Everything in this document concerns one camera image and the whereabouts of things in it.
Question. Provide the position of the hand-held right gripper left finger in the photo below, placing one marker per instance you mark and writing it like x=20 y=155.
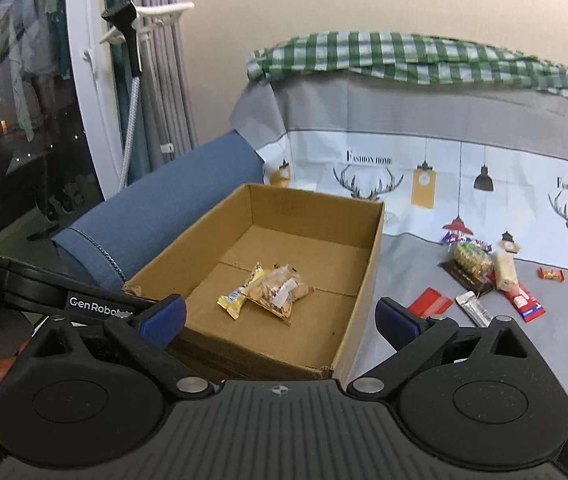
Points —
x=161 y=317

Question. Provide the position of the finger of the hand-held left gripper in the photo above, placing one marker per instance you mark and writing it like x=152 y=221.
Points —
x=94 y=302

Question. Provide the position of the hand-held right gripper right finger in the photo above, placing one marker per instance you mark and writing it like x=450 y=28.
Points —
x=396 y=322

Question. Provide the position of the brown cardboard box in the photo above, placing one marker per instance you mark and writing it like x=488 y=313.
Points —
x=314 y=260

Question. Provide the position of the small red orange candy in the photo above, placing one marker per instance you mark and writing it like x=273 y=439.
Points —
x=551 y=274

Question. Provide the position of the flat red packet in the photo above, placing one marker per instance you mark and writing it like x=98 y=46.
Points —
x=428 y=302

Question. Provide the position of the yellow snack packet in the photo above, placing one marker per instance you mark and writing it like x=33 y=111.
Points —
x=236 y=296

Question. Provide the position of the silver snack packet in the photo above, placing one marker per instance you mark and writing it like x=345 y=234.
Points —
x=473 y=310

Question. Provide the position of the dark brown snack packet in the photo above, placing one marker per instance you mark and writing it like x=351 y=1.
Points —
x=463 y=280

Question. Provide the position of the green yellow snack bag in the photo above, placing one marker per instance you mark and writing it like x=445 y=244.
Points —
x=472 y=258

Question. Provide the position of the purple candy packet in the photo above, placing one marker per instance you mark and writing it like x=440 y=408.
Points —
x=451 y=236

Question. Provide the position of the blue denim bolster cushion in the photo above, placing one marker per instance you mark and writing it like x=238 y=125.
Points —
x=164 y=200

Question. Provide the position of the clear bag of peanuts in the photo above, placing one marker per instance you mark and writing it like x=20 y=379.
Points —
x=276 y=290

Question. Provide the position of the cream snack bar packet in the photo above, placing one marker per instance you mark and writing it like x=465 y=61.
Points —
x=505 y=270

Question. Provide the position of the red white snack packet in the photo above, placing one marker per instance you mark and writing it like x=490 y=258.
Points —
x=526 y=302

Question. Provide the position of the white plastic clip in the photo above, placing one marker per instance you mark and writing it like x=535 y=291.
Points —
x=167 y=148

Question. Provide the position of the grey curtain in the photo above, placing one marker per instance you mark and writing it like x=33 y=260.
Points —
x=164 y=85

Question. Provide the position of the green checked cloth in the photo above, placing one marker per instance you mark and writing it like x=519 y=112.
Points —
x=403 y=57

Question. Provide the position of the white plastic hanger rack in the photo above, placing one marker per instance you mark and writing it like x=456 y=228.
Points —
x=164 y=12

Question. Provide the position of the white window frame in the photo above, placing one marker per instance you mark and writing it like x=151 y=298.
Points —
x=86 y=85

